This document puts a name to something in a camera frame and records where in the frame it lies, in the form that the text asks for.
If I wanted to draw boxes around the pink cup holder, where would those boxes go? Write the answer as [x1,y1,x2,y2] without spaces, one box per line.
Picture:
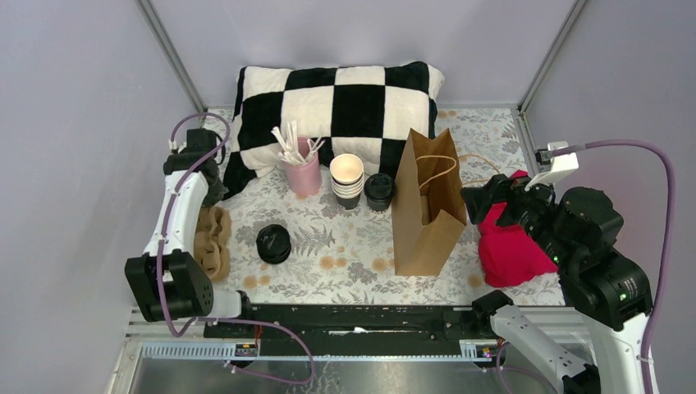
[282,136,322,196]

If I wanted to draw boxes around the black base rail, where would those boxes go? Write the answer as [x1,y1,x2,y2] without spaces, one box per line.
[204,304,504,359]

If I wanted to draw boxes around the brown paper bag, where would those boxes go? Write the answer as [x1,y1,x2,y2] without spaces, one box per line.
[391,129,467,276]

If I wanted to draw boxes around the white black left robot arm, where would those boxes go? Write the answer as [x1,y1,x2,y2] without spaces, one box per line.
[125,128,255,337]

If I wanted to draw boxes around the white wrapped straws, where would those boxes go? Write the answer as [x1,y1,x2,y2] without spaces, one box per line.
[271,121,325,167]

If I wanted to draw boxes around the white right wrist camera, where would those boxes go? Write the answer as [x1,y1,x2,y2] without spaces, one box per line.
[524,141,579,191]

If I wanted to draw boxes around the brown cardboard cup carrier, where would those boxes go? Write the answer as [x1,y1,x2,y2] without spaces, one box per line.
[194,206,232,282]

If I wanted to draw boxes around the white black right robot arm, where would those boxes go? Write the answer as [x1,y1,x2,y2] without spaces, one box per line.
[461,175,657,393]

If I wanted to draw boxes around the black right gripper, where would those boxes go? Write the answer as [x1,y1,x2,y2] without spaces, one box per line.
[457,166,575,266]

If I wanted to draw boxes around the black white checkered pillow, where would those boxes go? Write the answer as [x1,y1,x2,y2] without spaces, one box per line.
[222,62,445,199]

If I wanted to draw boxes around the red cloth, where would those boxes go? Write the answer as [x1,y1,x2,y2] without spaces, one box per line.
[478,203,557,288]

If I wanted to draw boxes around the floral table mat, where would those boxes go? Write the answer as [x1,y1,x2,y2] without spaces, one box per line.
[218,108,564,306]

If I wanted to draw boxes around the black cup lid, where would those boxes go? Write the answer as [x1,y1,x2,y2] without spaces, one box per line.
[364,173,396,201]

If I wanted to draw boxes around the stack of paper cups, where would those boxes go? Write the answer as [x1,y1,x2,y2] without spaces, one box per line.
[329,153,364,210]

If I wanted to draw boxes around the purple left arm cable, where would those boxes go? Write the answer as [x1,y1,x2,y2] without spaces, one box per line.
[154,112,319,387]

